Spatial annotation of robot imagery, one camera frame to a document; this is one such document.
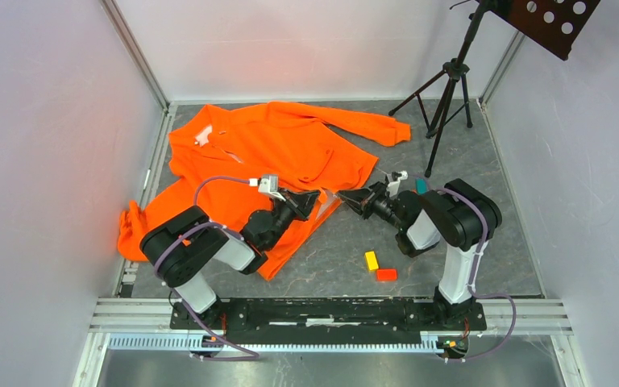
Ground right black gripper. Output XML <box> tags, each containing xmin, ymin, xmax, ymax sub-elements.
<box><xmin>336</xmin><ymin>181</ymin><xmax>405</xmax><ymax>231</ymax></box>

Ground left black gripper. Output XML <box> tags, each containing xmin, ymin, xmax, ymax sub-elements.
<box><xmin>264</xmin><ymin>187</ymin><xmax>321</xmax><ymax>250</ymax></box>

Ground orange zip-up jacket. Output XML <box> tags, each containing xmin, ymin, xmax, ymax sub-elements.
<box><xmin>117</xmin><ymin>102</ymin><xmax>411</xmax><ymax>280</ymax></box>

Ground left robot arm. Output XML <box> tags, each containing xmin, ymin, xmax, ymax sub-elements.
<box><xmin>139</xmin><ymin>189</ymin><xmax>320</xmax><ymax>329</ymax></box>

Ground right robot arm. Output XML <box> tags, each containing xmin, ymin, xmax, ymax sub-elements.
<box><xmin>338</xmin><ymin>178</ymin><xmax>502</xmax><ymax>329</ymax></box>

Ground teal block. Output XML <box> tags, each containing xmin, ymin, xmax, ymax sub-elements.
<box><xmin>415</xmin><ymin>179</ymin><xmax>428</xmax><ymax>194</ymax></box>

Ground yellow block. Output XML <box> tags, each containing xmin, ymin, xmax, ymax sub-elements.
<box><xmin>364</xmin><ymin>251</ymin><xmax>380</xmax><ymax>272</ymax></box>

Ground red-orange block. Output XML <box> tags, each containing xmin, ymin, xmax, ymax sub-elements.
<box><xmin>375</xmin><ymin>268</ymin><xmax>398</xmax><ymax>281</ymax></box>

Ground black music stand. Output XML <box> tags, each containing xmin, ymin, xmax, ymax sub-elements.
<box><xmin>388</xmin><ymin>0</ymin><xmax>603</xmax><ymax>179</ymax></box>

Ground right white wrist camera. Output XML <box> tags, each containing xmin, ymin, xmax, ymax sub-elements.
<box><xmin>385</xmin><ymin>170</ymin><xmax>409</xmax><ymax>198</ymax></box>

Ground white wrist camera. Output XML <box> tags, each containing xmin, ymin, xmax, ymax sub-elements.
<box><xmin>248</xmin><ymin>174</ymin><xmax>285</xmax><ymax>201</ymax></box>
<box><xmin>385</xmin><ymin>170</ymin><xmax>409</xmax><ymax>198</ymax></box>

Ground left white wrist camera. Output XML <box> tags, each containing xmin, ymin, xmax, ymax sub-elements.
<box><xmin>248</xmin><ymin>174</ymin><xmax>285</xmax><ymax>201</ymax></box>

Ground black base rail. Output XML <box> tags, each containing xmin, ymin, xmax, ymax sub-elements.
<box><xmin>169</xmin><ymin>296</ymin><xmax>488</xmax><ymax>348</ymax></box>

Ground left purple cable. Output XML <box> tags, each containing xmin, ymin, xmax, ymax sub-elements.
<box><xmin>152</xmin><ymin>175</ymin><xmax>261</xmax><ymax>363</ymax></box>

